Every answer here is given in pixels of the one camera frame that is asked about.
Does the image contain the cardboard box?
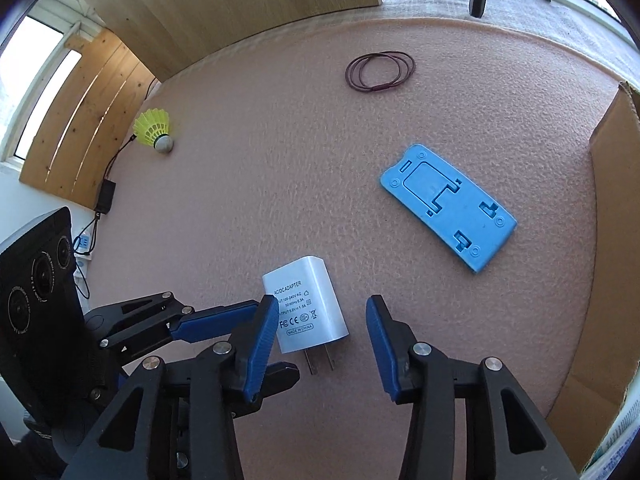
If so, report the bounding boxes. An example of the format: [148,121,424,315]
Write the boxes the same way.
[548,82,640,469]

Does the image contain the black power adapter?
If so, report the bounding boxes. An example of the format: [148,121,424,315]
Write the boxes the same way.
[94,179,116,214]

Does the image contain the blue phone stand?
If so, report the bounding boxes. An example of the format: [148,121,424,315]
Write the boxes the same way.
[380,144,518,273]

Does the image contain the white usb wall charger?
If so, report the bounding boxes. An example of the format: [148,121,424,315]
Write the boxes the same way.
[262,256,349,375]

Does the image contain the yellow shuttlecock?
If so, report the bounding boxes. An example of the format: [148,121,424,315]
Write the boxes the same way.
[134,108,174,154]

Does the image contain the pine plank headboard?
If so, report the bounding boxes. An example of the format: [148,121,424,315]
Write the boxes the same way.
[20,29,154,209]

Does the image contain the star pattern tissue pack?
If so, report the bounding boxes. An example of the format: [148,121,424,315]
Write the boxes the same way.
[580,377,639,480]

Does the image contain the black power cable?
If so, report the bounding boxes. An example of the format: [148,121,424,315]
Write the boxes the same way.
[71,79,162,302]

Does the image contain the maroon hair ties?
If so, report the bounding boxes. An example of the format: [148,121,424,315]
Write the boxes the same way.
[344,50,418,94]

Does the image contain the white power strip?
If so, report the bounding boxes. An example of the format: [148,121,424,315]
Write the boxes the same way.
[74,233,96,260]

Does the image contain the checkered grey bed sheet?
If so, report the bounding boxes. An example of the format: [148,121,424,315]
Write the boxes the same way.
[374,0,640,91]

